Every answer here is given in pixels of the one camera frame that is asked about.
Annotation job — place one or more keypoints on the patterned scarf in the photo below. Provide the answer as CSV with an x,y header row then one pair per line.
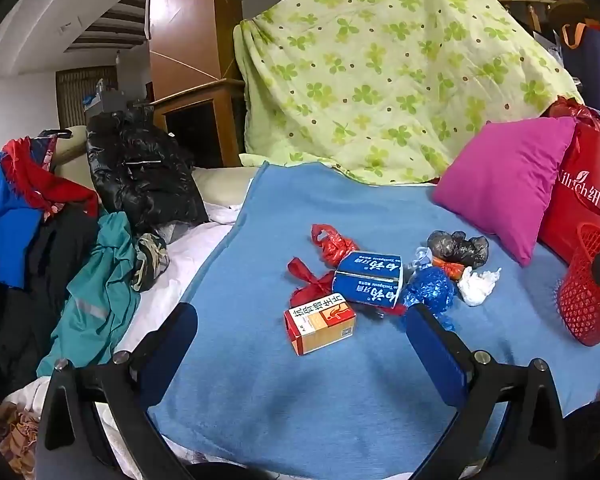
x,y
150,260

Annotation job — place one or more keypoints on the blue garment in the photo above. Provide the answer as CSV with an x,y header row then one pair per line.
x,y
5,210

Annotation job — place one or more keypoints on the blue plastic bag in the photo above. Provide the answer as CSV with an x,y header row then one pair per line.
x,y
430,285

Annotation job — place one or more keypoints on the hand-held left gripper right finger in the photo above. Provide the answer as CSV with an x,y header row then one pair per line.
x,y
430,345

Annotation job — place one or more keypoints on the green clover print quilt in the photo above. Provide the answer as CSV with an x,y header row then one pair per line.
x,y
380,60

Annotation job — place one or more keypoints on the brown patterned cloth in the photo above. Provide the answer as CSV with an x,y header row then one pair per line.
x,y
10,435

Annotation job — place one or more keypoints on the black puffer jacket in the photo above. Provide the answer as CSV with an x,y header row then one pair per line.
x,y
140,175

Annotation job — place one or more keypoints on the magenta pillow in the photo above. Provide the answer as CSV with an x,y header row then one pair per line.
x,y
505,180

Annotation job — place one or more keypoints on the small orange plastic bag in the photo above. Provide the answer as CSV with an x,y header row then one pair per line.
x,y
447,269

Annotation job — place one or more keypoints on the straw hat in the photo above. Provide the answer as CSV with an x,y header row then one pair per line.
x,y
570,10

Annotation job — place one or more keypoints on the wooden column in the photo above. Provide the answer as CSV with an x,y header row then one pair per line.
x,y
190,25

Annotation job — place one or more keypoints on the black plastic bag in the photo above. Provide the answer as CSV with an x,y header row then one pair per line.
x,y
457,252

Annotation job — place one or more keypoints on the wooden cabinet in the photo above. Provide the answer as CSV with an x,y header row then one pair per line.
x,y
220,95

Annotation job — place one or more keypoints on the knotted red plastic bag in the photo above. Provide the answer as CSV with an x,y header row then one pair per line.
x,y
332,252

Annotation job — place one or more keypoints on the crumpled red plastic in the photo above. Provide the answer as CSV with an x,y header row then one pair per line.
x,y
575,110

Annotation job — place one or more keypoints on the blue and white carton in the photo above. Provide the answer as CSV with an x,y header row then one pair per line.
x,y
370,280

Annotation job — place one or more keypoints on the white face mask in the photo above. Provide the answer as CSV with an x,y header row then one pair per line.
x,y
475,287

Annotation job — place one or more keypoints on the black garment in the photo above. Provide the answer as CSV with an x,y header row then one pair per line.
x,y
30,310

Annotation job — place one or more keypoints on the grey appliance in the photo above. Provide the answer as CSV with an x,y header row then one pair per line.
x,y
110,100

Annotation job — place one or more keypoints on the white bed sheet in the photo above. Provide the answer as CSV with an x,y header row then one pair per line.
x,y
180,260

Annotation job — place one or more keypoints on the blue blanket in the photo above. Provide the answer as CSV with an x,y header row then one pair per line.
x,y
280,400

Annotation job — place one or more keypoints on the red plastic basket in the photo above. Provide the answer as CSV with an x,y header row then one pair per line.
x,y
580,305

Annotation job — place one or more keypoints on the clear plastic wrapper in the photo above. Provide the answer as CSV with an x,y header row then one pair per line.
x,y
420,260

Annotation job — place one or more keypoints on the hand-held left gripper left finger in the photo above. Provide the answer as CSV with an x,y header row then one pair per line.
x,y
177,335

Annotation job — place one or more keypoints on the orange and white medicine box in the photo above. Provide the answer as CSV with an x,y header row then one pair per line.
x,y
320,327

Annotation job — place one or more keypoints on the beige cushion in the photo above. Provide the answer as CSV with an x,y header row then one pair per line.
x,y
225,185

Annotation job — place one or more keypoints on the red shopping bag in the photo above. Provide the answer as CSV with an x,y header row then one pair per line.
x,y
590,160

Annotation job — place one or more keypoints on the teal jacket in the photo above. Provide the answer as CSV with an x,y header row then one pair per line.
x,y
100,280

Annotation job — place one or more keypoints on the wooden slat screen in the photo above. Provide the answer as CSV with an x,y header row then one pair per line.
x,y
75,95

